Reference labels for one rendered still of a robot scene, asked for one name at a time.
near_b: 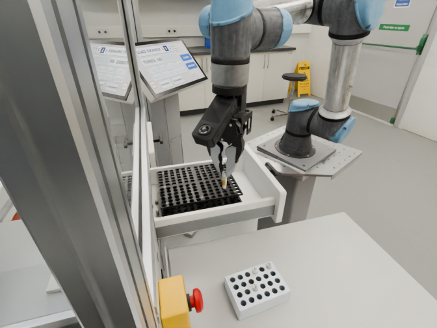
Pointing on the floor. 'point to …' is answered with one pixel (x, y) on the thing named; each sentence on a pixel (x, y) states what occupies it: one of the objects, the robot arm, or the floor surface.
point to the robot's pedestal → (300, 213)
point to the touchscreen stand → (168, 133)
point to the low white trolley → (307, 278)
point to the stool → (291, 90)
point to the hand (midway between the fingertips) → (223, 172)
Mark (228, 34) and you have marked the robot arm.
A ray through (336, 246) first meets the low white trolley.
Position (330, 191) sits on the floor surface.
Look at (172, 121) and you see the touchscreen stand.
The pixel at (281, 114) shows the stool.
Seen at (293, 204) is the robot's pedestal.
